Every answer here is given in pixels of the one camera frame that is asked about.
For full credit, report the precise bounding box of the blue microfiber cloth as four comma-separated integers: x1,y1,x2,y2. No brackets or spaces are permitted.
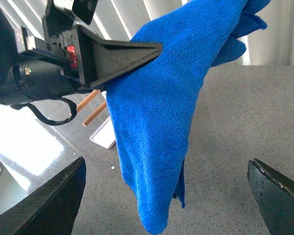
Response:
106,0,268,235

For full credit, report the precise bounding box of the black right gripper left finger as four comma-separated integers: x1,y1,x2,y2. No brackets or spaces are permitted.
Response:
0,157,86,235

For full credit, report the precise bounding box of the white curtain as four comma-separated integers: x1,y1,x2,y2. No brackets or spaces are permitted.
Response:
0,0,294,66

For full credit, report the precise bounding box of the white towel rack base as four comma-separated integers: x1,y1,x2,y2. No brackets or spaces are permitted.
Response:
89,91,117,149

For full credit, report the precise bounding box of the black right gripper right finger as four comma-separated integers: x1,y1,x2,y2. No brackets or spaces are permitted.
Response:
247,159,294,235

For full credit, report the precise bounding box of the black cable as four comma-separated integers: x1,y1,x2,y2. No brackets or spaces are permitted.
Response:
26,96,78,126

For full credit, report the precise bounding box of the wooden rack rod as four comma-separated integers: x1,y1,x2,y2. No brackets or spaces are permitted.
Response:
76,90,101,113
82,101,107,127

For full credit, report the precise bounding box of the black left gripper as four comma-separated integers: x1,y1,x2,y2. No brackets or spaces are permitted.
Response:
15,0,163,93

